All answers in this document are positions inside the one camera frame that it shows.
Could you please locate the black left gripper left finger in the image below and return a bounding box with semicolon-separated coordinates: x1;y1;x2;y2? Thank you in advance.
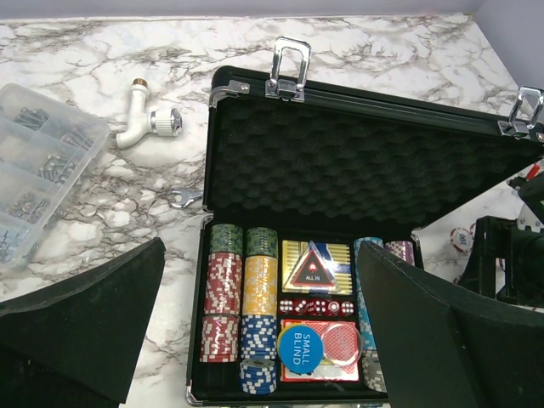
1;238;166;407

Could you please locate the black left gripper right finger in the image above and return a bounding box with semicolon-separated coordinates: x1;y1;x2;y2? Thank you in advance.
359;241;543;407

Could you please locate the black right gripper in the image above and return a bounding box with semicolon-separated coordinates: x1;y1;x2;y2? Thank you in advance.
457;173;543;306

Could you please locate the white red poker chip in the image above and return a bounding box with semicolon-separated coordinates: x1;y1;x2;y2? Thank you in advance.
450;227;473;253

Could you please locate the clear dealer button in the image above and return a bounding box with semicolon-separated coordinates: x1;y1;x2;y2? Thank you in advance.
321;322;361;366

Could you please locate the red playing card deck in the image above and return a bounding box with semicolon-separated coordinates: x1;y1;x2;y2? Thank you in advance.
280;319;360;383

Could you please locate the blue small blind button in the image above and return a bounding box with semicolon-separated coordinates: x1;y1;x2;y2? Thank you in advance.
280;324;324;375

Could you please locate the yellow big blind button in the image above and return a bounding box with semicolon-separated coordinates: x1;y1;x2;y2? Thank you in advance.
276;322;297;359

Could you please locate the red dice row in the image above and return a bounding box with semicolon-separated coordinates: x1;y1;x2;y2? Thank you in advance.
279;298;355;316

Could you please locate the boxed card deck in case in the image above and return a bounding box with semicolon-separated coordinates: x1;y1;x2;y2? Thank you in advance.
281;240;353;296

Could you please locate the small silver wrench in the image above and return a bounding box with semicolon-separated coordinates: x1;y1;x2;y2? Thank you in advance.
168;188;203;208

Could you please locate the clear plastic organizer box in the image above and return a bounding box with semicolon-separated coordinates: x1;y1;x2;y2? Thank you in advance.
1;83;111;269

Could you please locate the black poker chip case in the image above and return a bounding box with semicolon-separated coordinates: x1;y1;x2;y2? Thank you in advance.
184;65;544;407

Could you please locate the white pipe fitting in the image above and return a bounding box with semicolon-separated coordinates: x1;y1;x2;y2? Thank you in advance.
115;78;183;149

